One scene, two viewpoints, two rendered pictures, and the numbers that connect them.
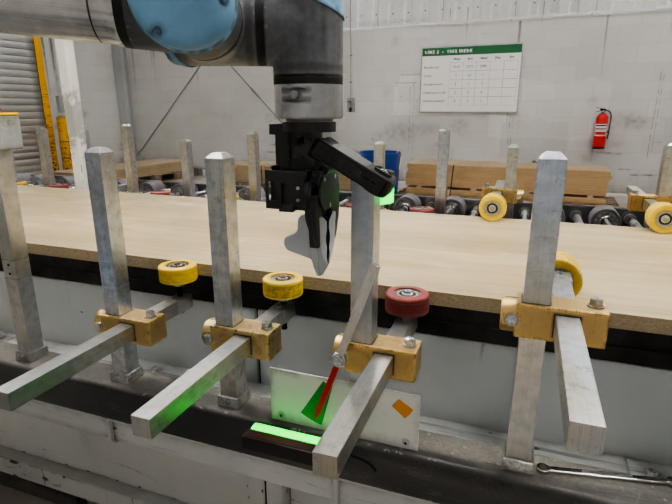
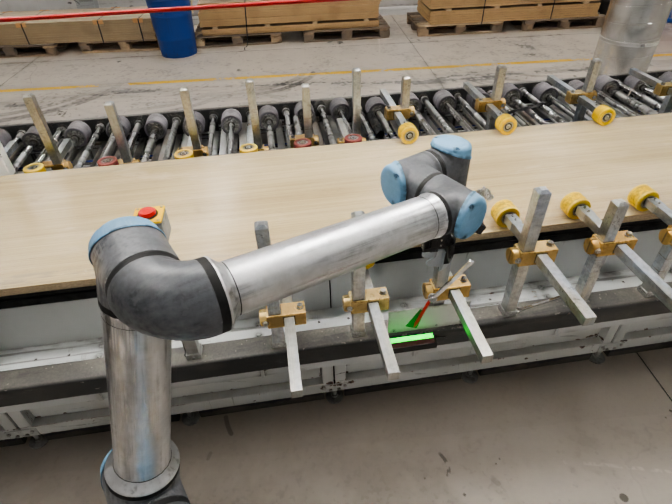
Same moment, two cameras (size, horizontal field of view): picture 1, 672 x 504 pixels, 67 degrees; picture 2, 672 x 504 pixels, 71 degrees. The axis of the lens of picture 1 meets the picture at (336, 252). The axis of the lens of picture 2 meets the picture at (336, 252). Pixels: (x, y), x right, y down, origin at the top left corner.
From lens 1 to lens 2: 94 cm
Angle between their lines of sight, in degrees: 34
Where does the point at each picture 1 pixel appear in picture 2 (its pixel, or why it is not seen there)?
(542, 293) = (531, 246)
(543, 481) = (521, 316)
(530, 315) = (526, 257)
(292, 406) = (400, 325)
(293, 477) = not seen: hidden behind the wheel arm
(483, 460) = (493, 315)
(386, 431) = (451, 320)
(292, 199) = (437, 245)
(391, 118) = not seen: outside the picture
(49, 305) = not seen: hidden behind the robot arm
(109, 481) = (205, 395)
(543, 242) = (535, 227)
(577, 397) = (580, 305)
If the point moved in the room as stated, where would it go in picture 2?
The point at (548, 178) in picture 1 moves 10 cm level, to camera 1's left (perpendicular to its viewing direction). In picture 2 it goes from (542, 202) to (515, 213)
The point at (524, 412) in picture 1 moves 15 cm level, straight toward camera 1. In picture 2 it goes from (516, 293) to (537, 329)
